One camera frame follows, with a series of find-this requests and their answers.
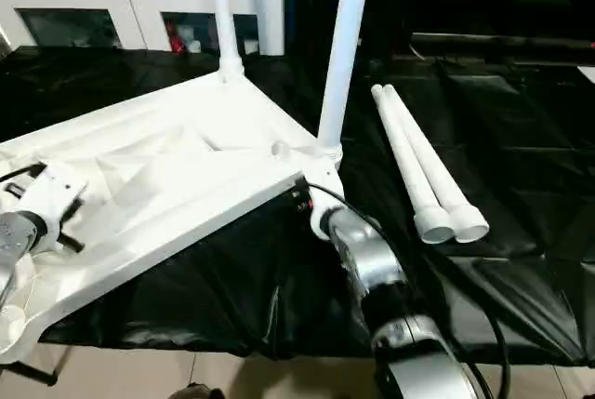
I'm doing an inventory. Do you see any white plastic table leg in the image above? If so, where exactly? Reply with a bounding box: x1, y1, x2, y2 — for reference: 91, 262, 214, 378
208, 0, 246, 85
315, 0, 376, 162
381, 85, 491, 245
370, 85, 456, 246

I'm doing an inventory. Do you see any white plastic table top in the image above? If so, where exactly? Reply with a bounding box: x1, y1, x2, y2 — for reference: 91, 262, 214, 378
0, 71, 349, 366

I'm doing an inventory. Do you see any black mat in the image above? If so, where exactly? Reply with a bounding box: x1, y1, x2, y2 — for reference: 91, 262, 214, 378
0, 43, 595, 367

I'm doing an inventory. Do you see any long dark bar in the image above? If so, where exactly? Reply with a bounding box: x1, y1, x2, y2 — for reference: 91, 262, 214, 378
411, 32, 595, 52

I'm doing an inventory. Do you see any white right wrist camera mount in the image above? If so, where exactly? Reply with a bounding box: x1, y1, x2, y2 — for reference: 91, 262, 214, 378
304, 160, 349, 243

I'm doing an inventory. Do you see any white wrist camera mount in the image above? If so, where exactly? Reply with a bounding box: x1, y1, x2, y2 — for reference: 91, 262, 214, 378
7, 161, 90, 252
304, 160, 349, 243

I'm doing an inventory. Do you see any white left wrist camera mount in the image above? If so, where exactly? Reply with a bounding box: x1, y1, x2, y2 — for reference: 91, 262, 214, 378
7, 161, 90, 252

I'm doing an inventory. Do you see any black folding stand frame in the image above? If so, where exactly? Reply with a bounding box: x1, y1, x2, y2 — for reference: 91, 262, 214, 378
0, 342, 72, 387

